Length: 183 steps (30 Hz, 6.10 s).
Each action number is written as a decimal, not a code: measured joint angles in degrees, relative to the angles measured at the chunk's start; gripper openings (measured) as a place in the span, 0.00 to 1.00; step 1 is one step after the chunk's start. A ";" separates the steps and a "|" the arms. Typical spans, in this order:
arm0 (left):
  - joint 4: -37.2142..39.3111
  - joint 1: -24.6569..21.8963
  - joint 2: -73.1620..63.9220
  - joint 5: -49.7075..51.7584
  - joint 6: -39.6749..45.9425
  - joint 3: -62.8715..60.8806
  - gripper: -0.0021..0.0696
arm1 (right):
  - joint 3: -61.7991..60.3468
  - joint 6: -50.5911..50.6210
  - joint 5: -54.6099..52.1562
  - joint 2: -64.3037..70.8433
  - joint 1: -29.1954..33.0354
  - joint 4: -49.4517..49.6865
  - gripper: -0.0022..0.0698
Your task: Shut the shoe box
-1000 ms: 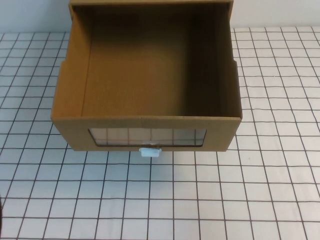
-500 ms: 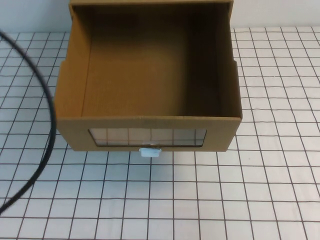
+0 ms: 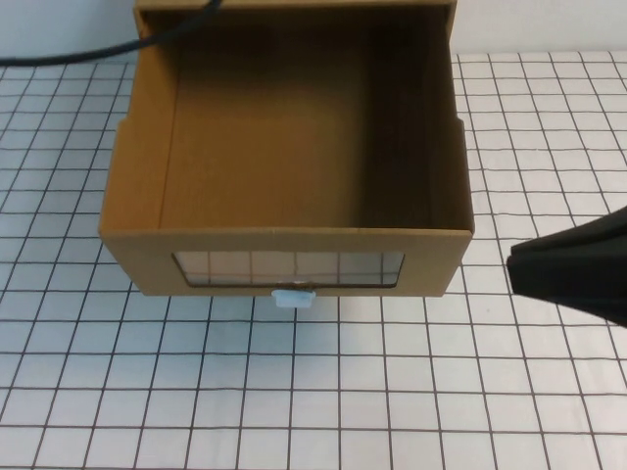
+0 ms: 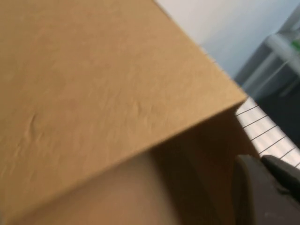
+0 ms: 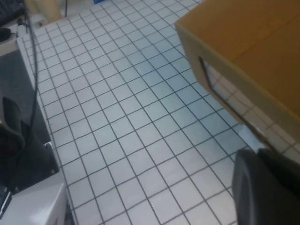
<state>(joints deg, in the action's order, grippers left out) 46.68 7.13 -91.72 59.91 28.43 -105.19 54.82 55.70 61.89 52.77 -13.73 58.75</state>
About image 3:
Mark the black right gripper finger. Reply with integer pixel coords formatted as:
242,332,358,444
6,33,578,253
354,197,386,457
506,228,627,329
508,205,627,260

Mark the brown cardboard shoe box shell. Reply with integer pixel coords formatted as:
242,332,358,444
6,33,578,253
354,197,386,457
134,0,459,60

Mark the brown cardboard drawer with window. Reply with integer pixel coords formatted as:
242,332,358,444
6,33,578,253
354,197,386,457
100,6,477,298

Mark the white grid pattern tablecloth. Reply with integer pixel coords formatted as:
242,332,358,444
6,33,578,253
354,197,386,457
0,51,627,470

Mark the white plastic drawer handle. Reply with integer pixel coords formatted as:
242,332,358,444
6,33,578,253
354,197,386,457
271,288,316,309

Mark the black cable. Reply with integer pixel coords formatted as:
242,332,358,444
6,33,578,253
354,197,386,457
0,0,221,68

